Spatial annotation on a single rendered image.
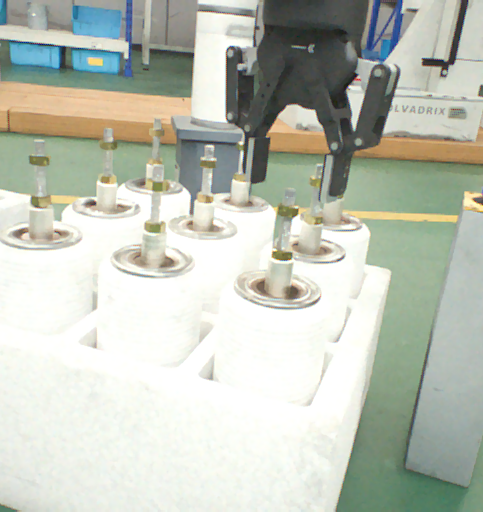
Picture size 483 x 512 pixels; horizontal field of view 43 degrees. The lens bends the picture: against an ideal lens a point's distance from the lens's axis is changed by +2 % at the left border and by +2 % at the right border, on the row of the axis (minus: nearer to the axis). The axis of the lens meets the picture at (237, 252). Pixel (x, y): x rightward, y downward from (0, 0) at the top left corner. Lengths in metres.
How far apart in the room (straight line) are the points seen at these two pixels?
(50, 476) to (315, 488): 0.25
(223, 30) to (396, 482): 0.68
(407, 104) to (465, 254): 2.12
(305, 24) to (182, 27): 8.43
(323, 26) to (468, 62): 2.48
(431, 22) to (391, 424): 2.29
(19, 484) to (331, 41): 0.48
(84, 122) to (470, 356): 1.97
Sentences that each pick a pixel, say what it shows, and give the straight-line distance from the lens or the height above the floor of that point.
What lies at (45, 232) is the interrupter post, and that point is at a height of 0.26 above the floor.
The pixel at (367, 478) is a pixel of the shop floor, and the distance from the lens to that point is 0.75.
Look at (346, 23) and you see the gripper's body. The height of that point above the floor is 0.47.
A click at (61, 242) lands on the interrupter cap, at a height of 0.25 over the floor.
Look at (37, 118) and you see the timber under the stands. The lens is 2.47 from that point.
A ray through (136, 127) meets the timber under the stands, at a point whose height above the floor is 0.06.
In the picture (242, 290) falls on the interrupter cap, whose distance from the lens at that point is 0.51.
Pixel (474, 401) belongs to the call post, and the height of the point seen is 0.11.
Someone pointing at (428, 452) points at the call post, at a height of 0.03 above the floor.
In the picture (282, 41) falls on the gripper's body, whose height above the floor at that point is 0.45.
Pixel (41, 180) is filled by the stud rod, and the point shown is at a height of 0.31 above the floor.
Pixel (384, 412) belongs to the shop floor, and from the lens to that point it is 0.86.
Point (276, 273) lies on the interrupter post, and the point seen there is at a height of 0.27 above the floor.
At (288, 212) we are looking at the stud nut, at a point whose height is 0.32.
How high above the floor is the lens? 0.46
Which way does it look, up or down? 20 degrees down
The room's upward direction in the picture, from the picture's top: 6 degrees clockwise
